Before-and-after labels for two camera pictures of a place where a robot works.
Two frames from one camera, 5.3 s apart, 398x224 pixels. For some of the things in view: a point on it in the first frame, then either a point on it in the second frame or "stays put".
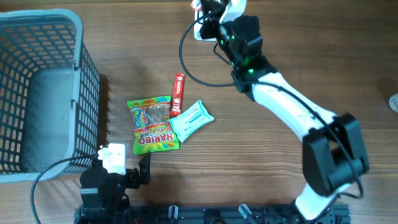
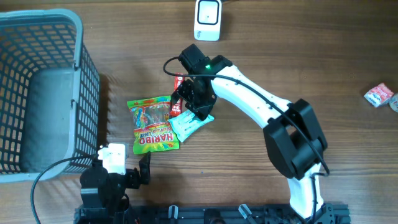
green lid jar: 393,102 stays put
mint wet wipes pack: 191,121 stays put
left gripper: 134,180 stays put
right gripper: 214,10 to 200,109
